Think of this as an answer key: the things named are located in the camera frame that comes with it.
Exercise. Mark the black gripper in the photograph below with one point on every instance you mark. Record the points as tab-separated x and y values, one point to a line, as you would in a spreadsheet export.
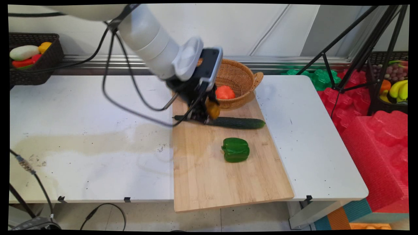
187	89

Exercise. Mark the brown-yellow pear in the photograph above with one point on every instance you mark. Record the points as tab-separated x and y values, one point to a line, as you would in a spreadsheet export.
213	110

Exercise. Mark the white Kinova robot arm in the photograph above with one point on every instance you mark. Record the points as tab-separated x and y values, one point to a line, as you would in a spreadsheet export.
147	36

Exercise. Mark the red tomato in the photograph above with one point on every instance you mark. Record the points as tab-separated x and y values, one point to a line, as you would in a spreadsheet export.
225	92

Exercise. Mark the dark green cucumber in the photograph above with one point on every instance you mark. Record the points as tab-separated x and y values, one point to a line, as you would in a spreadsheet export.
238	122

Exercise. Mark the woven wicker basket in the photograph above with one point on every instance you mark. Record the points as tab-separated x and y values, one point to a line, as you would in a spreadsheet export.
240	78

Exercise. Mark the green bell pepper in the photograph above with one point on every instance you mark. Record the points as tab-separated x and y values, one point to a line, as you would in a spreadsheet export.
235	150

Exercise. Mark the wooden cutting board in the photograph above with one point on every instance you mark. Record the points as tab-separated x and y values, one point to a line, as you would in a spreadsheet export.
212	169

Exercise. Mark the green foam block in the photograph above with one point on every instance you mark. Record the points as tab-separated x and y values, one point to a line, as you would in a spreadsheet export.
321	80

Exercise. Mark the small red foam block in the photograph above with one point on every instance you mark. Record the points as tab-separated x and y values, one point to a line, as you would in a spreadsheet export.
346	104

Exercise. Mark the white table leg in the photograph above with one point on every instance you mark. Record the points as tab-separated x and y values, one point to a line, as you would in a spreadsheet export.
313	212

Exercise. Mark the black plastic basket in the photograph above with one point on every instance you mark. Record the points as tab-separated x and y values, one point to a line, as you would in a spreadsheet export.
52	60

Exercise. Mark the black tripod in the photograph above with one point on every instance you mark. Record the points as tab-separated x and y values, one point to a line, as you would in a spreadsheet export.
365	49

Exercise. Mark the black fruit basket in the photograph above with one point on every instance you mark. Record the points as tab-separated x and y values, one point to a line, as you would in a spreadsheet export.
375	104

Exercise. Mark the yellow toy vegetable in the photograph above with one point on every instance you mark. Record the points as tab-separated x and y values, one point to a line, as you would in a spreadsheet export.
45	47

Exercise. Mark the large red foam block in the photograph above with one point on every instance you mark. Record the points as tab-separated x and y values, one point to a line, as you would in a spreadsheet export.
375	156

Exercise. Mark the teal and orange block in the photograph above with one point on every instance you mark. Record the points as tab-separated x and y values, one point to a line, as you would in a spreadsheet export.
346	217

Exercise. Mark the orange fruit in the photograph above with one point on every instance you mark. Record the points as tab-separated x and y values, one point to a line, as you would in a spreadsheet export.
385	86

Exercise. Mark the red toy pepper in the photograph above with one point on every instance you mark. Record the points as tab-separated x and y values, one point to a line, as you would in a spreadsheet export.
27	61

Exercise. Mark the purple grapes bunch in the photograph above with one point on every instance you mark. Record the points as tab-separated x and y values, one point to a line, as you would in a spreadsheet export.
393	72

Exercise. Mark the white toy radish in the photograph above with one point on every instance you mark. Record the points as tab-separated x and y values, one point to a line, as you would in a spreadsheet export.
23	53

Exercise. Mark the yellow bananas bunch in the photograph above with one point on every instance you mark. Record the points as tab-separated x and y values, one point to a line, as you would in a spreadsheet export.
399	90

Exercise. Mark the black controller device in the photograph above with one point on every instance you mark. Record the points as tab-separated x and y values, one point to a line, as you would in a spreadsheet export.
37	223

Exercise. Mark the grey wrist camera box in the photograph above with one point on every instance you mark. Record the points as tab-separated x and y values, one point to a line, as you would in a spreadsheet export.
210	67

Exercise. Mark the aluminium rail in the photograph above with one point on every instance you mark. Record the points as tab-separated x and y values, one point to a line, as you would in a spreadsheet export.
277	62

